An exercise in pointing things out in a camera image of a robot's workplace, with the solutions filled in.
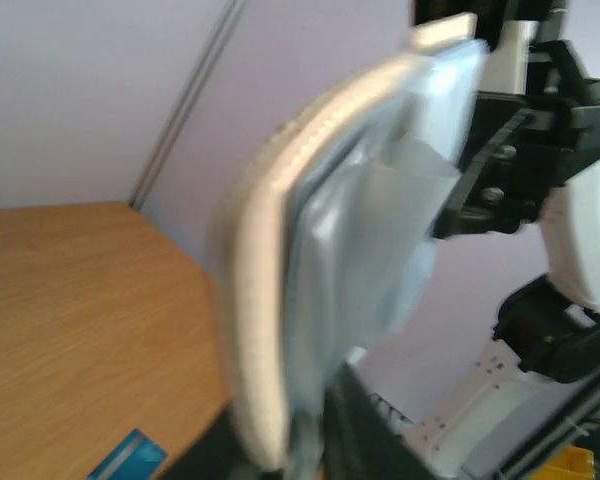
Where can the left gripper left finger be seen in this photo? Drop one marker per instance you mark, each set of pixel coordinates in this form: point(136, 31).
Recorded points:
point(216, 455)

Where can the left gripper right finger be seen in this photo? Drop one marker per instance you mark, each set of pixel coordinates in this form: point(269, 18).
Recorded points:
point(358, 444)

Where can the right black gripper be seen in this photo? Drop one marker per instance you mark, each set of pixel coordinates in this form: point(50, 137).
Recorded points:
point(512, 160)

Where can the blue credit card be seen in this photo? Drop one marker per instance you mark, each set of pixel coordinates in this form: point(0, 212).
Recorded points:
point(136, 457)

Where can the beige card holder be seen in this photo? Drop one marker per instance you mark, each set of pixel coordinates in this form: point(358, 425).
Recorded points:
point(326, 240)

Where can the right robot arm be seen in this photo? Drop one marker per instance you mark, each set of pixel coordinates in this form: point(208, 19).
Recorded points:
point(553, 322)

